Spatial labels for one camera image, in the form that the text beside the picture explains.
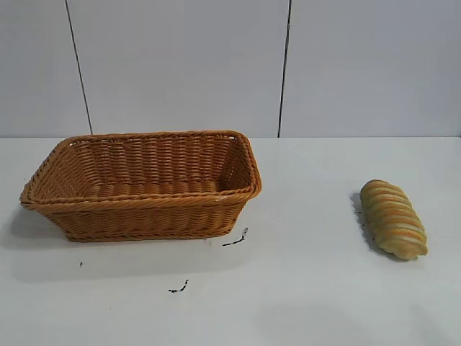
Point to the brown woven wicker basket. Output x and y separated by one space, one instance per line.
144 212

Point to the long twisted bread loaf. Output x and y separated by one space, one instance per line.
392 220

